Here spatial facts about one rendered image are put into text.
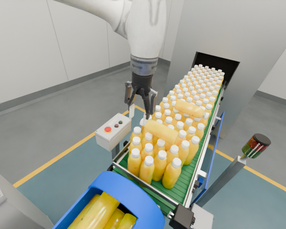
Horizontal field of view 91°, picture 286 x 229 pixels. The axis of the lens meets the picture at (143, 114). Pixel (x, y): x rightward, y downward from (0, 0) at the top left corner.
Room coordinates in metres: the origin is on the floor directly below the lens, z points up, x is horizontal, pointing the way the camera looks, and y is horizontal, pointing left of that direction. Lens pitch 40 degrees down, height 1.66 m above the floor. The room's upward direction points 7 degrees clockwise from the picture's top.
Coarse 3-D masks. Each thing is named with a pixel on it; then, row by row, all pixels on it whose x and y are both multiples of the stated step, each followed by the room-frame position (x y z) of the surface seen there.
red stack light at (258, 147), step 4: (252, 136) 0.44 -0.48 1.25; (248, 140) 0.45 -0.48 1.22; (252, 140) 0.42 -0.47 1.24; (248, 144) 0.43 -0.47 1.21; (252, 144) 0.41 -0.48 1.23; (256, 144) 0.40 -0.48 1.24; (260, 144) 0.40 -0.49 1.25; (252, 148) 0.41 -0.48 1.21; (256, 148) 0.40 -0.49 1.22; (260, 148) 0.39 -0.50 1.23; (264, 148) 0.39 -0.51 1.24
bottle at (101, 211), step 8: (104, 192) 0.19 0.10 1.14; (96, 200) 0.17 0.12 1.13; (104, 200) 0.17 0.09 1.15; (112, 200) 0.17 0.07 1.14; (96, 208) 0.14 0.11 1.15; (104, 208) 0.14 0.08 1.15; (112, 208) 0.15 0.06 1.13; (88, 216) 0.12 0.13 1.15; (96, 216) 0.12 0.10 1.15; (104, 216) 0.13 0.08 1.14; (80, 224) 0.10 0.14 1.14; (88, 224) 0.10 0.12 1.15; (96, 224) 0.10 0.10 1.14; (104, 224) 0.11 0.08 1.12
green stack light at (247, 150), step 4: (244, 148) 0.43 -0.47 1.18; (248, 148) 0.42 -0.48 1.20; (244, 152) 0.42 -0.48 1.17; (248, 152) 0.41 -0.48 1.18; (252, 152) 0.40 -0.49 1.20; (256, 152) 0.39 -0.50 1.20; (260, 152) 0.39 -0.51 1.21; (248, 156) 0.40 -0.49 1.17; (252, 156) 0.40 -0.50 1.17; (256, 156) 0.39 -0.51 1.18
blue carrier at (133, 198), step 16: (112, 176) 0.21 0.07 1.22; (96, 192) 0.22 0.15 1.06; (112, 192) 0.16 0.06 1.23; (128, 192) 0.17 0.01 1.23; (144, 192) 0.17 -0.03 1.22; (80, 208) 0.16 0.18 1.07; (128, 208) 0.13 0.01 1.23; (144, 208) 0.14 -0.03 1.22; (64, 224) 0.11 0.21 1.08; (144, 224) 0.10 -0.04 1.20; (160, 224) 0.12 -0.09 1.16
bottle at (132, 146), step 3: (132, 141) 0.48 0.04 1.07; (132, 144) 0.46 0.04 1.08; (135, 144) 0.45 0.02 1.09; (138, 144) 0.45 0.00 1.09; (141, 144) 0.47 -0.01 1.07; (129, 147) 0.46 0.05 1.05; (132, 147) 0.45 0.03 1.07; (135, 147) 0.44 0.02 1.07; (138, 147) 0.45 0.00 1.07; (141, 147) 0.46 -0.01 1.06; (129, 150) 0.45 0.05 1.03; (141, 150) 0.45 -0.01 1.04; (129, 153) 0.45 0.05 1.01
